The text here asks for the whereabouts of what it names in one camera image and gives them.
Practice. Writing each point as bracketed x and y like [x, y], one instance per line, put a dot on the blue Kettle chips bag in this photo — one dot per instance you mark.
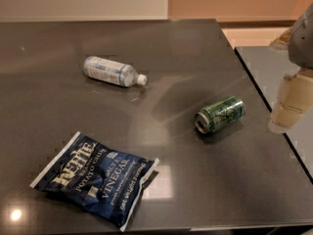
[103, 181]

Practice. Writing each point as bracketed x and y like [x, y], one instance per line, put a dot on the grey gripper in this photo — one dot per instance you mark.
[302, 44]

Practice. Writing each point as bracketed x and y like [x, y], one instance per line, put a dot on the grey side table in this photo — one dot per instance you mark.
[270, 71]

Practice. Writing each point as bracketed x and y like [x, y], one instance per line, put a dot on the clear plastic water bottle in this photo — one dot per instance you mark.
[113, 72]

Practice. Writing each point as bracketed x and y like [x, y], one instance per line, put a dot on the green soda can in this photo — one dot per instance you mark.
[218, 115]

